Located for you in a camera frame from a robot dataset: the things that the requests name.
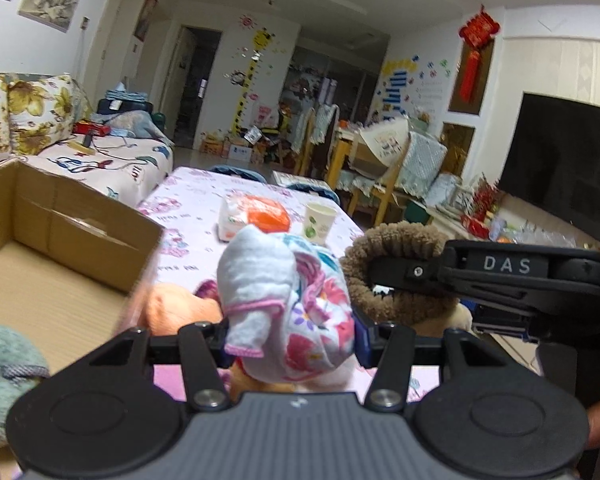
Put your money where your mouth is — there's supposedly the orange fuzzy sock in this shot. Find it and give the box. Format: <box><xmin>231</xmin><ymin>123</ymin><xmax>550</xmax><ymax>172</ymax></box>
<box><xmin>144</xmin><ymin>284</ymin><xmax>223</xmax><ymax>336</ymax></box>

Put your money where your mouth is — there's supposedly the white floral cloth bundle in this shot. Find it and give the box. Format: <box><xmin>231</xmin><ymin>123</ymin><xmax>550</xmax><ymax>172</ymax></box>
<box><xmin>216</xmin><ymin>226</ymin><xmax>354</xmax><ymax>384</ymax></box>

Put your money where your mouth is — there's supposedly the brown fuzzy ring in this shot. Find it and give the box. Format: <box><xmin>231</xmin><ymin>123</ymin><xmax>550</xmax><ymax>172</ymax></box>
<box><xmin>338</xmin><ymin>220</ymin><xmax>464</xmax><ymax>328</ymax></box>

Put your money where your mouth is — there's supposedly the teal fuzzy plush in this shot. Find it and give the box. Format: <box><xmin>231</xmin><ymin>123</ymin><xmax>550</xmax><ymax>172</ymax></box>
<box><xmin>0</xmin><ymin>325</ymin><xmax>50</xmax><ymax>448</ymax></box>

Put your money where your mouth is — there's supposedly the strawberry hat bear plush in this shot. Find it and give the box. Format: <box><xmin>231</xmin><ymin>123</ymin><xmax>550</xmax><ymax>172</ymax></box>
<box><xmin>225</xmin><ymin>358</ymin><xmax>373</xmax><ymax>402</ymax></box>

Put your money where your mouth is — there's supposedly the magenta knitted sock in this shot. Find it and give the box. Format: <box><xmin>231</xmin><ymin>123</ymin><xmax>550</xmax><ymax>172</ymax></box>
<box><xmin>195</xmin><ymin>280</ymin><xmax>220</xmax><ymax>302</ymax></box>

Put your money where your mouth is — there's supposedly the white TV cabinet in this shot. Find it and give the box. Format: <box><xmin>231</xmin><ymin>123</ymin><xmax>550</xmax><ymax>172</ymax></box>
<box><xmin>415</xmin><ymin>195</ymin><xmax>600</xmax><ymax>252</ymax></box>

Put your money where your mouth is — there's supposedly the pink cartoon tablecloth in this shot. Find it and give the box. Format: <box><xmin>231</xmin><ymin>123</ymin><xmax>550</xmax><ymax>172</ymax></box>
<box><xmin>136</xmin><ymin>166</ymin><xmax>462</xmax><ymax>403</ymax></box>

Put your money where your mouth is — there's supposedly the paper cup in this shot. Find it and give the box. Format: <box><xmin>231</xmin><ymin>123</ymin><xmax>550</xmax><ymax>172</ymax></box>
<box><xmin>302</xmin><ymin>203</ymin><xmax>337</xmax><ymax>246</ymax></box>

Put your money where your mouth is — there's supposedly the orange tissue pack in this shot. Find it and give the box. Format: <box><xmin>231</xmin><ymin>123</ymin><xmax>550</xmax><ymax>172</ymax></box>
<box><xmin>218</xmin><ymin>194</ymin><xmax>291</xmax><ymax>242</ymax></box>

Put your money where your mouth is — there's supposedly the black television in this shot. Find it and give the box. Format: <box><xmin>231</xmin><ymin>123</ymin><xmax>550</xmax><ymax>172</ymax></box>
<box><xmin>498</xmin><ymin>92</ymin><xmax>600</xmax><ymax>242</ymax></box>

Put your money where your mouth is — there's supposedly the cardboard box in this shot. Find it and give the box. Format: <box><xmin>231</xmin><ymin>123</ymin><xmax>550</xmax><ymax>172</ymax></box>
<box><xmin>0</xmin><ymin>156</ymin><xmax>167</xmax><ymax>466</ymax></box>

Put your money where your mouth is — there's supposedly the wooden chair with covers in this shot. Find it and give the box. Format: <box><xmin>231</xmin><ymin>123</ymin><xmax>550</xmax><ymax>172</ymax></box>
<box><xmin>348</xmin><ymin>115</ymin><xmax>448</xmax><ymax>226</ymax></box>

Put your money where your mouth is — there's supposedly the red Chinese knot ornament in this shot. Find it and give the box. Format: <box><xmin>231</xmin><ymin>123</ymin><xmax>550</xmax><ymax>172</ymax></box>
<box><xmin>458</xmin><ymin>6</ymin><xmax>501</xmax><ymax>102</ymax></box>

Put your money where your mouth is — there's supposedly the floral sofa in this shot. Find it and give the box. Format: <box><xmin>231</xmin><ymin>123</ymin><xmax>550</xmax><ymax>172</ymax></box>
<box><xmin>0</xmin><ymin>74</ymin><xmax>173</xmax><ymax>207</ymax></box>

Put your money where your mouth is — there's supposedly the giraffe height chart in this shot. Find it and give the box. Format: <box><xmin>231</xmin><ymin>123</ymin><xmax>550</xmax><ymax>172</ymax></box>
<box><xmin>232</xmin><ymin>27</ymin><xmax>275</xmax><ymax>132</ymax></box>

